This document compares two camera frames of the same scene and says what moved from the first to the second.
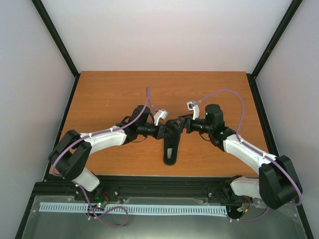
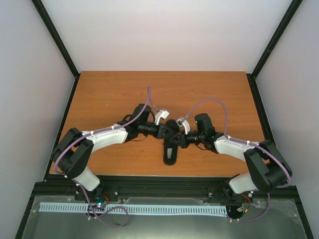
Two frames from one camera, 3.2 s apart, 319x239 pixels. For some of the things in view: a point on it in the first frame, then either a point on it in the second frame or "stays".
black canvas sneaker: (171, 137) stays
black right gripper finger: (182, 123) → (178, 139)
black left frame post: (59, 43) stays
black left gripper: (160, 134) stays
